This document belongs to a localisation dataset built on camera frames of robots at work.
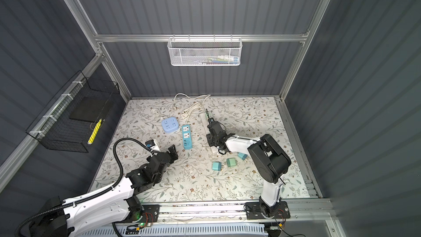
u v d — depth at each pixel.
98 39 0.88
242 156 0.89
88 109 0.76
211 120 0.85
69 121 0.72
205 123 1.04
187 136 0.96
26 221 0.39
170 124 1.02
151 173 0.61
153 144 0.71
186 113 1.08
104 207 0.49
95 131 0.70
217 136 0.74
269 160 0.49
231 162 0.87
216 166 0.87
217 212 0.75
